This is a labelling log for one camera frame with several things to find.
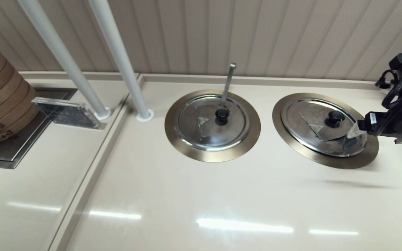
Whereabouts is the steel hinged lid black knob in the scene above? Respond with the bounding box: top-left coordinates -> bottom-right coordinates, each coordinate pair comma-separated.
175,94 -> 250,152
281,99 -> 367,157

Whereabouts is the round steel soup well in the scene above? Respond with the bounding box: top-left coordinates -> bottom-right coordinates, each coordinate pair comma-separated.
272,93 -> 379,170

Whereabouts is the white round pole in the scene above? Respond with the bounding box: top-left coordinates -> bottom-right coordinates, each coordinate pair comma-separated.
88,0 -> 155,122
16,0 -> 112,121

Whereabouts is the clear acrylic sign holder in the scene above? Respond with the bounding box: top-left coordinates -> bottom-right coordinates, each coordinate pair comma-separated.
31,97 -> 106,130

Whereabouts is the recessed steel tray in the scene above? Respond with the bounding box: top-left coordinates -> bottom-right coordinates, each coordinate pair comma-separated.
0,88 -> 78,170

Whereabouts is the black cable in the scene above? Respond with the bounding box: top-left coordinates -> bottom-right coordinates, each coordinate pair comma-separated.
375,69 -> 402,136

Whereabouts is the left steel ladle handle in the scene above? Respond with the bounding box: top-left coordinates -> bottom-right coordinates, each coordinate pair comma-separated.
220,63 -> 237,107

